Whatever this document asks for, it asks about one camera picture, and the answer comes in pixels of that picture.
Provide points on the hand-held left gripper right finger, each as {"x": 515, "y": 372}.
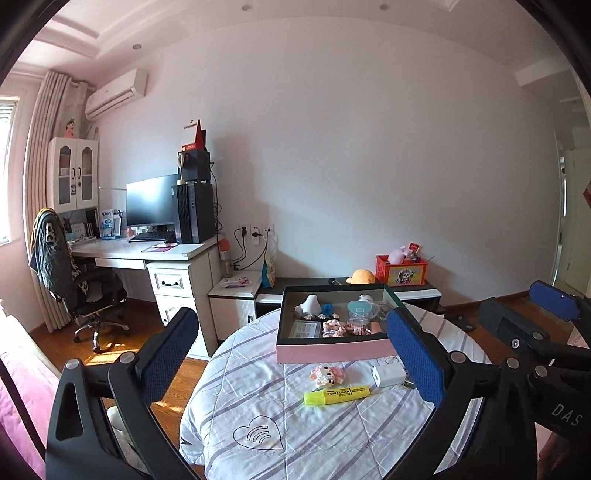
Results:
{"x": 415, "y": 355}

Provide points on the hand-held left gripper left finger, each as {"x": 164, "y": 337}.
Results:
{"x": 168, "y": 355}

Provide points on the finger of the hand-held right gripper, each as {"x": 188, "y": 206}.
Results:
{"x": 554, "y": 300}
{"x": 503, "y": 323}

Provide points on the clear plastic capsule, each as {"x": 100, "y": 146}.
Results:
{"x": 359, "y": 311}

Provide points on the pink box with green rim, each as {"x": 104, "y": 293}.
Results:
{"x": 332, "y": 353}

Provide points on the cat-eared doll figurine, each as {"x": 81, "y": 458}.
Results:
{"x": 333, "y": 326}

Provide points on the white charger plug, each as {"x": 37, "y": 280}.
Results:
{"x": 388, "y": 376}

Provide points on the black flat floor object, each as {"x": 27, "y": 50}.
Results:
{"x": 459, "y": 322}

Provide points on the pink cylinder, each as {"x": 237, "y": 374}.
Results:
{"x": 375, "y": 326}

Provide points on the white desk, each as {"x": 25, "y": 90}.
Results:
{"x": 175, "y": 281}

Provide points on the door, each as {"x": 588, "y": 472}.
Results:
{"x": 575, "y": 221}

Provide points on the red storage box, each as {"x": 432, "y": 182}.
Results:
{"x": 401, "y": 274}

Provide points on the yellow highlighter marker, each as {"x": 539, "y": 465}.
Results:
{"x": 337, "y": 394}

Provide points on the pink brick figure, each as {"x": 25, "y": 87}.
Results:
{"x": 327, "y": 375}

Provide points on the black office chair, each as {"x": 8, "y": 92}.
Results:
{"x": 97, "y": 295}

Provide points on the yellow plush toy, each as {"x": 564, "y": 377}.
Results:
{"x": 361, "y": 277}

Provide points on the blue toy block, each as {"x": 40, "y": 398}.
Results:
{"x": 328, "y": 309}

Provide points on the pink booklet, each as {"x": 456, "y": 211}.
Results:
{"x": 234, "y": 281}

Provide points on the pink plush toy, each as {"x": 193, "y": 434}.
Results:
{"x": 397, "y": 255}

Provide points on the red door decoration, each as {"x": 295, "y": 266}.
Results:
{"x": 587, "y": 196}

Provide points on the bottle with orange cap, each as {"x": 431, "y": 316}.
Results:
{"x": 225, "y": 258}

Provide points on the flat card pack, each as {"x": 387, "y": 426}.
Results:
{"x": 304, "y": 329}

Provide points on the white figurine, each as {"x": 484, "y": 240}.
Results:
{"x": 311, "y": 307}

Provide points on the black keyboard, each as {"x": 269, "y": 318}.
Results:
{"x": 152, "y": 237}

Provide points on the blue snack bag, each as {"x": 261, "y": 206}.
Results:
{"x": 268, "y": 274}

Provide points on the low dark-topped bench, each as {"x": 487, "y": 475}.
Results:
{"x": 304, "y": 281}

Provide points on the blue white box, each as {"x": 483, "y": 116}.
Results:
{"x": 108, "y": 226}

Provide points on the black computer tower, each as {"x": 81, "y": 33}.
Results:
{"x": 194, "y": 212}

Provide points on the pink bed cover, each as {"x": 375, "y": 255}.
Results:
{"x": 23, "y": 392}

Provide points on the black computer monitor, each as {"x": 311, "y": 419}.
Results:
{"x": 150, "y": 203}

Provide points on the dark jacket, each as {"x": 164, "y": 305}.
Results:
{"x": 51, "y": 254}

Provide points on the black speaker box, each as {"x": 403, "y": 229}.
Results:
{"x": 194, "y": 166}

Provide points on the white hutch cabinet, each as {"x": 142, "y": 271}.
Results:
{"x": 74, "y": 175}

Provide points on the red desk calendar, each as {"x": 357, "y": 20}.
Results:
{"x": 196, "y": 138}

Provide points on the window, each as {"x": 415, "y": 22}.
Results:
{"x": 7, "y": 170}

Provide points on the small doll figure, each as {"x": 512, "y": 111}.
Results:
{"x": 69, "y": 128}

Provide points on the beige curtain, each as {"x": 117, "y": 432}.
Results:
{"x": 46, "y": 138}

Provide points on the white air conditioner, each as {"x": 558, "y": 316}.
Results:
{"x": 115, "y": 94}

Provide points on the white wall outlet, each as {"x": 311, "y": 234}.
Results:
{"x": 255, "y": 230}
{"x": 269, "y": 228}
{"x": 242, "y": 230}

